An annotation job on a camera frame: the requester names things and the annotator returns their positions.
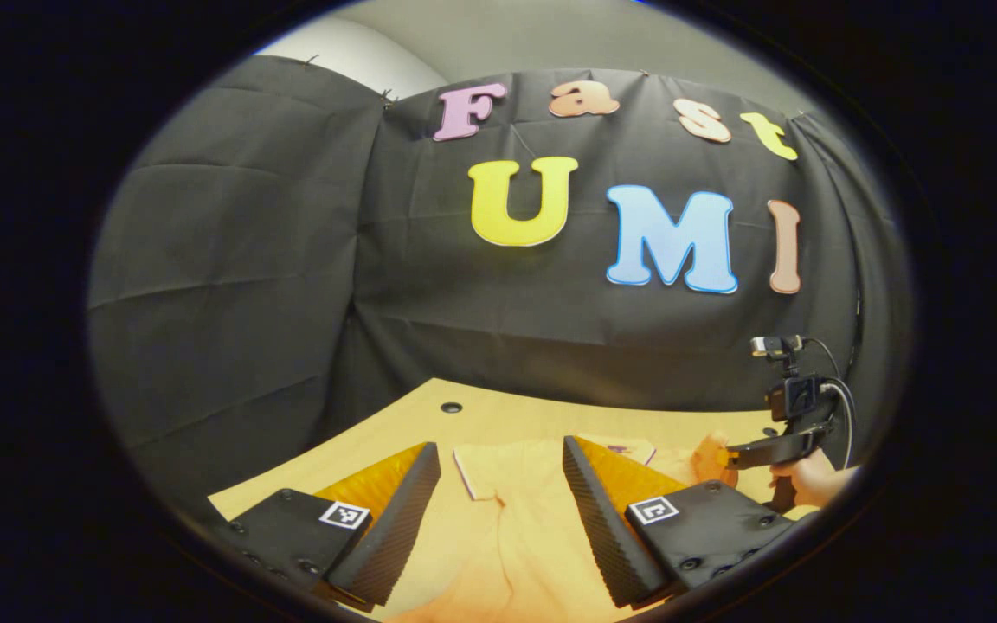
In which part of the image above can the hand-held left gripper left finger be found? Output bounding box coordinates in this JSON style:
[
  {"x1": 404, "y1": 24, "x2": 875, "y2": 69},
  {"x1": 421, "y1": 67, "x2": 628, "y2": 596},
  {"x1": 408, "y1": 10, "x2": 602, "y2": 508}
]
[{"x1": 209, "y1": 441, "x2": 443, "y2": 615}]

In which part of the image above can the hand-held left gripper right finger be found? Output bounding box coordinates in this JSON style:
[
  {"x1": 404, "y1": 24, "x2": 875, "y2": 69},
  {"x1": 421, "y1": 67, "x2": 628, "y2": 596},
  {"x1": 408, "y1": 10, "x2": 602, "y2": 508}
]
[{"x1": 562, "y1": 435, "x2": 798, "y2": 608}]

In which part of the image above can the orange T-shirt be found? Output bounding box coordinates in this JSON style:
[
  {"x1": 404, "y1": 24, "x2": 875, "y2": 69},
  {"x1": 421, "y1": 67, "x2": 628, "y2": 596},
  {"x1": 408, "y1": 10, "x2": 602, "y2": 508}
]
[{"x1": 386, "y1": 431, "x2": 776, "y2": 623}]

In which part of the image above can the right hand-held gripper cable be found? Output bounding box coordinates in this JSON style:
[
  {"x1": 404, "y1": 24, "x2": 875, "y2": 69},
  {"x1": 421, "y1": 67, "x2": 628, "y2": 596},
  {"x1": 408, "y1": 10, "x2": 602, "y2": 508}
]
[{"x1": 806, "y1": 337, "x2": 857, "y2": 470}]

